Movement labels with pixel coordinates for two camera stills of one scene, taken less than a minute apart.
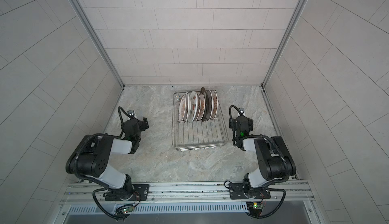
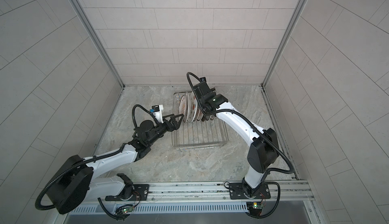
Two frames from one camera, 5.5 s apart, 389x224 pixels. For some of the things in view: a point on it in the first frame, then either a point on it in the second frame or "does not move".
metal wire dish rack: (196, 136) does not move
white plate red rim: (201, 107) does not move
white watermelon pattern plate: (193, 106) does not move
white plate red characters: (188, 107) does not move
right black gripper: (251, 123) to (198, 95)
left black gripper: (142, 124) to (170, 123)
